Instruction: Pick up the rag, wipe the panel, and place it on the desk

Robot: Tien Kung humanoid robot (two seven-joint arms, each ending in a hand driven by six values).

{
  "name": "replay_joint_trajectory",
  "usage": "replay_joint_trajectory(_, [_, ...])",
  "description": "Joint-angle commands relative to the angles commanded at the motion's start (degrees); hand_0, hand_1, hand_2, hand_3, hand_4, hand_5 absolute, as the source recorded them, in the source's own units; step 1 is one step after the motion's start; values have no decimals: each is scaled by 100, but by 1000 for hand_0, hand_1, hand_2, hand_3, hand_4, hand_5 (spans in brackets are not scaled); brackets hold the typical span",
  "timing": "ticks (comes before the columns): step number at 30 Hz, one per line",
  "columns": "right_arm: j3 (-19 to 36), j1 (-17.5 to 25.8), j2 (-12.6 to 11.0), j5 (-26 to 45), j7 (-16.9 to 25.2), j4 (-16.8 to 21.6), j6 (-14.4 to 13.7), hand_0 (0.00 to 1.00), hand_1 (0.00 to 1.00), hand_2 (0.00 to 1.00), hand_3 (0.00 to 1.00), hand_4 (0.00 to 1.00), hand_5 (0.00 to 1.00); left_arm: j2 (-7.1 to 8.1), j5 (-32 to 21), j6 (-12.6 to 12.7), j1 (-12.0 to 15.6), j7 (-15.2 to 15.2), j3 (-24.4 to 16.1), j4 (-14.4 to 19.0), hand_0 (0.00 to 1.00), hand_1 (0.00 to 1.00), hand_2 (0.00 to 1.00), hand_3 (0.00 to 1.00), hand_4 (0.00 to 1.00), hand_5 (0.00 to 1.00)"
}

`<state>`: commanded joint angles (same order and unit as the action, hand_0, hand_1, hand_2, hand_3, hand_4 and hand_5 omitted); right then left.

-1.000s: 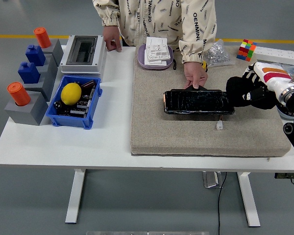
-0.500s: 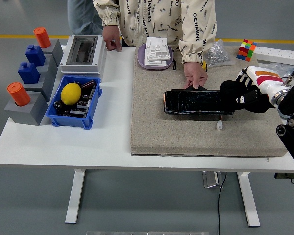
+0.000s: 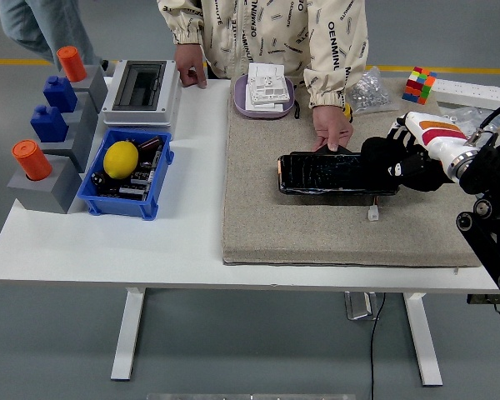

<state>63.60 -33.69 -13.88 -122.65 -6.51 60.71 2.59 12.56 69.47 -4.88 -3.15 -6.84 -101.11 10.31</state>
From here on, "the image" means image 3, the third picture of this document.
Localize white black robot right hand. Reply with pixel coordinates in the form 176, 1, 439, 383
385, 110, 471, 181

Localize person's left hand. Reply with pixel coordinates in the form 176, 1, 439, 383
311, 103, 354, 152

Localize person's right hand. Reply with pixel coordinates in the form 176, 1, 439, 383
174, 42, 208, 89

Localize black glossy panel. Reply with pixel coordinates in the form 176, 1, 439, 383
277, 144, 401, 197

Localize black rag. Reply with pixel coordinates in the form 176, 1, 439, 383
360, 136, 455, 193

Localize clear bags of washers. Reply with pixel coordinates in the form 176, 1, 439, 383
439, 106, 500, 135

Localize grey electrical distribution box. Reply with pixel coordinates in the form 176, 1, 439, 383
101, 59, 183, 128

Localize clear bag of metal nuts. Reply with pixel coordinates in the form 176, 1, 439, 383
345, 66, 401, 116

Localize colourful puzzle cube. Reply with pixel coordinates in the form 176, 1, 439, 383
401, 66, 438, 106

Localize white power strip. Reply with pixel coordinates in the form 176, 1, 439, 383
431, 78, 500, 110

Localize purple tray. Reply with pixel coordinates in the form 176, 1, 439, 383
232, 74, 296, 120

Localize grey holder block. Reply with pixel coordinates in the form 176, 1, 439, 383
7, 153, 84, 215
62, 91, 100, 130
68, 65, 110, 114
38, 108, 100, 174

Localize grey-brown mat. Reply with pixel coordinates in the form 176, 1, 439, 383
222, 76, 487, 268

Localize orange cylinder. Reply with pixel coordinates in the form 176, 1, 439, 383
57, 45, 88, 83
11, 139, 53, 182

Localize yellow lemon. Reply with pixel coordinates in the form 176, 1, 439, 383
102, 140, 140, 180

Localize dark circuit board pile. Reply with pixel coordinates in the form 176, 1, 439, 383
95, 135, 166, 202

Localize blue block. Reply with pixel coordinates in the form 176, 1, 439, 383
42, 75, 78, 113
29, 105, 70, 143

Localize white table leg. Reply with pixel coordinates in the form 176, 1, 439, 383
110, 287, 147, 381
402, 292, 444, 387

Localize blue plastic bin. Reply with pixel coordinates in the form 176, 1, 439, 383
77, 127, 175, 221

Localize dark green socket strip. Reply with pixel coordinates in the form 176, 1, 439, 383
466, 293, 500, 305

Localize white switch plate stack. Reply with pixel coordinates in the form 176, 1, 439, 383
244, 62, 292, 113

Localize white wire connector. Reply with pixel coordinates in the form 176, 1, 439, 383
366, 193, 381, 222

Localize silver metal bracket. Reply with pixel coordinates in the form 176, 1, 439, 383
343, 291, 380, 321

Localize black floor cable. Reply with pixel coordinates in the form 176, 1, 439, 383
369, 292, 387, 400

